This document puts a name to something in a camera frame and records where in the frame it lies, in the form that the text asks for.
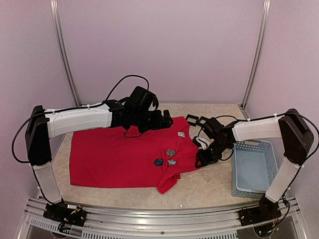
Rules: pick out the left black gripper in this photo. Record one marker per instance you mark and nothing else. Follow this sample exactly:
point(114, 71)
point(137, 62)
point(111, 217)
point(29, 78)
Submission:
point(159, 124)

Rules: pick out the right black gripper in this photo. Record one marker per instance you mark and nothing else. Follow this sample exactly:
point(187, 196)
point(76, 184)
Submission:
point(204, 160)

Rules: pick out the silver white brooch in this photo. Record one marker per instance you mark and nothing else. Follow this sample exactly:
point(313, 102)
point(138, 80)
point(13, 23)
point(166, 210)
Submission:
point(171, 162)

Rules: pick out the red t-shirt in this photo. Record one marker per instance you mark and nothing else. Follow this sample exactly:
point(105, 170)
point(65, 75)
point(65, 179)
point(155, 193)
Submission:
point(119, 158)

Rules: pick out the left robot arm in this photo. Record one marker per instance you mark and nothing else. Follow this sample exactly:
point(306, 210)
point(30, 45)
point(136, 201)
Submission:
point(44, 125)

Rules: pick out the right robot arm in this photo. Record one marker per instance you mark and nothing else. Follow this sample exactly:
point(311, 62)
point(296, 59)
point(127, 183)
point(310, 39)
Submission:
point(292, 129)

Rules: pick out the blue round brooch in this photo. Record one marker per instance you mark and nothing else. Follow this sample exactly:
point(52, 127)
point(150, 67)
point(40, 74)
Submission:
point(159, 162)

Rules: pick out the blue plastic basket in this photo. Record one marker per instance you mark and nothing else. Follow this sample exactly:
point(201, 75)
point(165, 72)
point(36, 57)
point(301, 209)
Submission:
point(254, 167)

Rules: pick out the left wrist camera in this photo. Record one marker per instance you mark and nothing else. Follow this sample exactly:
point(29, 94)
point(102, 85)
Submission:
point(141, 99)

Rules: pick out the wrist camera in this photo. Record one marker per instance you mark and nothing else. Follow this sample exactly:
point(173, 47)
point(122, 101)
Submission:
point(212, 127)
point(141, 99)

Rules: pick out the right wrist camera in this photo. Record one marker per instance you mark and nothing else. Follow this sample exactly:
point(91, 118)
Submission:
point(212, 127)

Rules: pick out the black square frame middle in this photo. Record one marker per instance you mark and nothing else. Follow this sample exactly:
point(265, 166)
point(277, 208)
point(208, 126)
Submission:
point(202, 120)

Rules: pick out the black square frame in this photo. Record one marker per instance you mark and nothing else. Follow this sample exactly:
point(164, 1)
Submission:
point(192, 120)
point(202, 120)

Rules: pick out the black square frame left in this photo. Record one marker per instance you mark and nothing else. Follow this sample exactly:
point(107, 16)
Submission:
point(192, 120)

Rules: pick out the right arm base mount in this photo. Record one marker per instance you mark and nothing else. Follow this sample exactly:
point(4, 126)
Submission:
point(254, 215)

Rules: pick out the aluminium front rail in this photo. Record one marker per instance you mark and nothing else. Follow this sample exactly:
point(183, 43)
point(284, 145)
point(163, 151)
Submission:
point(115, 223)

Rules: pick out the right aluminium corner post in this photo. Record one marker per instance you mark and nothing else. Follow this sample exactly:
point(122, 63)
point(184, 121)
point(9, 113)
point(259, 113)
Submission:
point(257, 53)

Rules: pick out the aluminium corner post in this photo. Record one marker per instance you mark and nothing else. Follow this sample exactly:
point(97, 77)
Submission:
point(63, 52)
point(257, 53)

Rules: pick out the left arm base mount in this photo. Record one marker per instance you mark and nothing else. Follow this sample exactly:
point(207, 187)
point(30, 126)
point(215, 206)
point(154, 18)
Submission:
point(66, 213)

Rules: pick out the left aluminium corner post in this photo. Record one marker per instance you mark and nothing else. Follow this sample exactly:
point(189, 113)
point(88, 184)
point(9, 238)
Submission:
point(63, 52)

